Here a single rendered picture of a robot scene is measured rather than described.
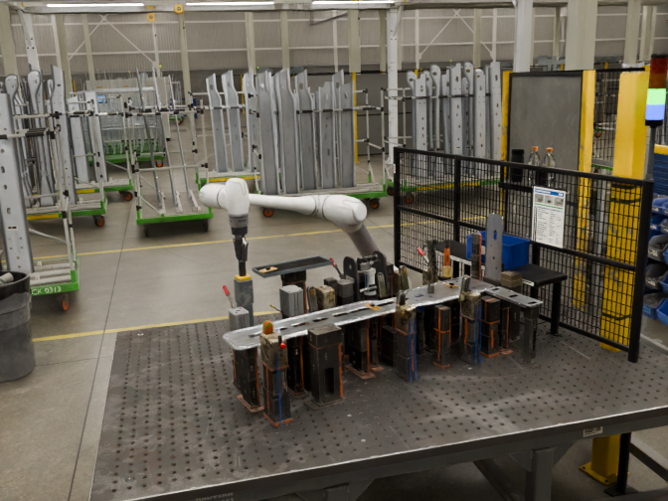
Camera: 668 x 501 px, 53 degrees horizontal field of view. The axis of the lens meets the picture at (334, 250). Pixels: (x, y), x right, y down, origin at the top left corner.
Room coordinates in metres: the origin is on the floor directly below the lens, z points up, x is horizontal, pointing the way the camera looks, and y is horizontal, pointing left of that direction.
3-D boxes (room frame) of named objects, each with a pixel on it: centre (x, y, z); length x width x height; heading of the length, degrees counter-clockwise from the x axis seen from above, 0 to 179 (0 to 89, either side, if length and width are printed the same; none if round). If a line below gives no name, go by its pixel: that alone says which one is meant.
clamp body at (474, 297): (2.93, -0.62, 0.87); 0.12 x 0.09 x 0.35; 30
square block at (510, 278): (3.16, -0.87, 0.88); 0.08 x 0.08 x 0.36; 30
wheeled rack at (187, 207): (9.54, 2.31, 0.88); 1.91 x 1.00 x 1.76; 15
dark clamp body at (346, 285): (3.05, -0.04, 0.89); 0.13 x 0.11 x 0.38; 30
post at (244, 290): (2.94, 0.42, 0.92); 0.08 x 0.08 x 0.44; 30
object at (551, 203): (3.32, -1.10, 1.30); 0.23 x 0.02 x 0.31; 30
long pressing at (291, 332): (2.88, -0.15, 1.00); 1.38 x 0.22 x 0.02; 120
